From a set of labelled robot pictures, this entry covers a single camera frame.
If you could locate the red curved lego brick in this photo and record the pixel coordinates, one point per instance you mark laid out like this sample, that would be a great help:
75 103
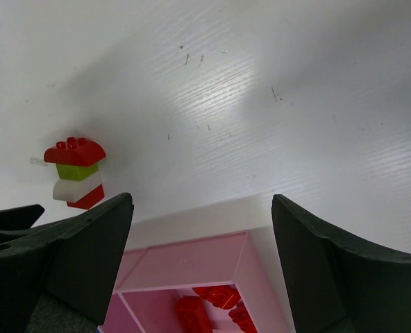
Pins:
242 319

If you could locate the red rectangular lego brick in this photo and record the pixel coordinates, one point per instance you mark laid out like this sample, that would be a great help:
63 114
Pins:
192 315

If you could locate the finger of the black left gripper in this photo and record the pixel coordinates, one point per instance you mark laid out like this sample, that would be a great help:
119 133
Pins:
20 218

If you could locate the wide pink container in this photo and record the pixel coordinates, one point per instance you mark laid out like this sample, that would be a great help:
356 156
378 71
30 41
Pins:
171 270

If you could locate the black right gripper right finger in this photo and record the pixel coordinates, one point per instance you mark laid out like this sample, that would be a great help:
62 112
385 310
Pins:
337 281

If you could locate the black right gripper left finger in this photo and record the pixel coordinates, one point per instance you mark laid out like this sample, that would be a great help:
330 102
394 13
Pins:
59 277

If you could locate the red green white lego stack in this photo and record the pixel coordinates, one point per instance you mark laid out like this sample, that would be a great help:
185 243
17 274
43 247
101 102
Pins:
79 182

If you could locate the red rounded lego brick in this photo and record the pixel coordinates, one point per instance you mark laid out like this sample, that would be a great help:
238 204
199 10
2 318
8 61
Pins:
222 296

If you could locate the narrow pink container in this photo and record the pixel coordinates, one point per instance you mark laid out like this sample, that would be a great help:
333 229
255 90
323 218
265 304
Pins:
118 317

